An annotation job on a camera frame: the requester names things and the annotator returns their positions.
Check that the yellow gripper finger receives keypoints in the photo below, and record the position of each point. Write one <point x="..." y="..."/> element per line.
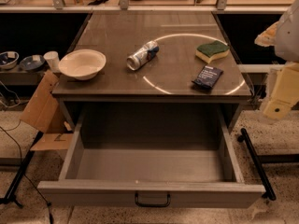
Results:
<point x="268" y="37"/>
<point x="283" y="91"/>

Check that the green and yellow sponge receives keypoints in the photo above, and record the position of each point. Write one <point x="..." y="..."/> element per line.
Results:
<point x="212" y="51"/>

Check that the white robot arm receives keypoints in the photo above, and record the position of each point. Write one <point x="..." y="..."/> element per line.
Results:
<point x="283" y="35"/>

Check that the grey open top drawer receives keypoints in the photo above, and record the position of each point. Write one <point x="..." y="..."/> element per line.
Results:
<point x="120" y="149"/>

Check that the dark blue snack packet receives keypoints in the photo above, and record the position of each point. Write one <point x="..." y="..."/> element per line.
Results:
<point x="208" y="77"/>

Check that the black bar stand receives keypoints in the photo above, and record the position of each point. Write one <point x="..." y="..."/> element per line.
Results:
<point x="269" y="192"/>

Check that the grey cabinet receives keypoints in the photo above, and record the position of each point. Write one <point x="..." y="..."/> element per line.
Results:
<point x="167" y="77"/>

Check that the crushed silver soda can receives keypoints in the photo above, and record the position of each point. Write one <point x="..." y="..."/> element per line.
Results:
<point x="143" y="55"/>

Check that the white paper cup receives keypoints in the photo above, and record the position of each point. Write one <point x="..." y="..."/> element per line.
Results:
<point x="52" y="58"/>

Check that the brown cardboard box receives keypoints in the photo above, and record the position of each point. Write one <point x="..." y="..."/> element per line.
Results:
<point x="44" y="114"/>

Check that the blue patterned bowl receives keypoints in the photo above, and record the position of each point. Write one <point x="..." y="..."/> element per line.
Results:
<point x="32" y="63"/>

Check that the small blue white bowl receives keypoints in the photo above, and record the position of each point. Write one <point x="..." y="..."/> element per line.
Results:
<point x="8" y="59"/>

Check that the black tripod stand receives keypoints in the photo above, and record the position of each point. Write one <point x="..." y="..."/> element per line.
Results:
<point x="20" y="165"/>

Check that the black drawer handle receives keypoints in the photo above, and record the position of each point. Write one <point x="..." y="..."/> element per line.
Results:
<point x="152" y="200"/>

